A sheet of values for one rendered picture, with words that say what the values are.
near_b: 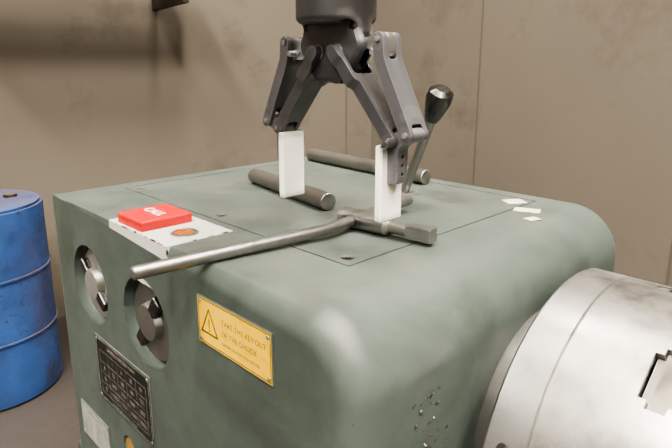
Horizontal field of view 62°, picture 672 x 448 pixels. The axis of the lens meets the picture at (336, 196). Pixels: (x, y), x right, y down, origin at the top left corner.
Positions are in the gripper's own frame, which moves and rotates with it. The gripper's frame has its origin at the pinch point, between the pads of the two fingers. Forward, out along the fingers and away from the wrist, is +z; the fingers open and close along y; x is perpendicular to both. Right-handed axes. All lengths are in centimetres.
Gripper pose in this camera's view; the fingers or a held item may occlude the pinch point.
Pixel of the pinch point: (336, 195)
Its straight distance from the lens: 56.1
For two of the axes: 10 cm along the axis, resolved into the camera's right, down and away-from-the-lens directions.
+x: 7.2, -1.6, 6.8
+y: 7.0, 1.6, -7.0
